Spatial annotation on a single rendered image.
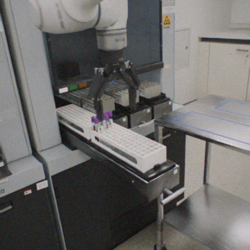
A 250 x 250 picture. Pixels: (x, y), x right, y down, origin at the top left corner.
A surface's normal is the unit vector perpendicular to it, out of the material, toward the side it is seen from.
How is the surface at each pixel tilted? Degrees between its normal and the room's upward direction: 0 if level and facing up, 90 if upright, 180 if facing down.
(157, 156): 90
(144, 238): 0
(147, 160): 90
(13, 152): 90
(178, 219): 0
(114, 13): 99
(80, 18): 108
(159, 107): 90
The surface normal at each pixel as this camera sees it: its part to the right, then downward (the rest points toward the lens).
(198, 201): -0.07, -0.91
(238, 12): -0.79, 0.29
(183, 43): 0.61, 0.28
